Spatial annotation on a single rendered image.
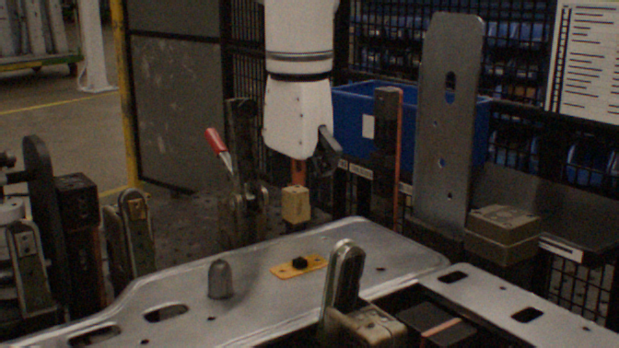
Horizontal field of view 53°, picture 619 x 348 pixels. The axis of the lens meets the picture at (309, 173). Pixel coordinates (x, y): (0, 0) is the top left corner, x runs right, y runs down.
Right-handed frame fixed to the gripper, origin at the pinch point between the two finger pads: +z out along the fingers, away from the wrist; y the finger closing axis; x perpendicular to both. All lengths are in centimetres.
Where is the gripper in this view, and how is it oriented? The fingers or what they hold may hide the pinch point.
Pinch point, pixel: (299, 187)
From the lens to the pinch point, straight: 84.8
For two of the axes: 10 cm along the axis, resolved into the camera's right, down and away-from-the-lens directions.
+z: 0.0, 9.5, 3.2
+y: 5.8, 2.6, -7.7
